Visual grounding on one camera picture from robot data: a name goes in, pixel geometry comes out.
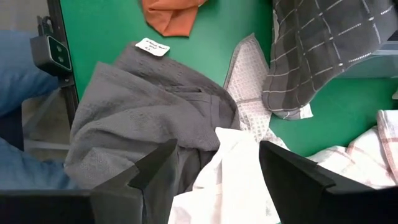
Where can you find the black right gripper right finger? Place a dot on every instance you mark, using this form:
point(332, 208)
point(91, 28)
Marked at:
point(292, 186)

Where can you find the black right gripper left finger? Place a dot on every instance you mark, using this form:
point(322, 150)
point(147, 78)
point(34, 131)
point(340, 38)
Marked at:
point(155, 186)

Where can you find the grey towel with white label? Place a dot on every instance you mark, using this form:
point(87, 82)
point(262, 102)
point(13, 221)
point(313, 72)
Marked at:
point(140, 109)

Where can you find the white red-checked towel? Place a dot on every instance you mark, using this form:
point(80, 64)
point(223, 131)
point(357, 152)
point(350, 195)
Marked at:
point(367, 155)

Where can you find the beige waffle-weave towel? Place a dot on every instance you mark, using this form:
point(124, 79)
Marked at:
point(248, 87)

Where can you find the dark grey plaid towel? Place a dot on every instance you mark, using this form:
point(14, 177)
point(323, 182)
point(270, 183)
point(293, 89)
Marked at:
point(326, 46)

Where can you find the orange towel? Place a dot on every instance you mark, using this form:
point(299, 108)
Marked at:
point(174, 15)

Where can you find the person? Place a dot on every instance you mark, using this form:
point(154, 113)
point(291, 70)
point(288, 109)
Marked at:
point(18, 71)

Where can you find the black table-level camera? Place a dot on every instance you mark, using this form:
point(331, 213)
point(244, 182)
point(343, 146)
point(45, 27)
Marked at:
point(51, 56)

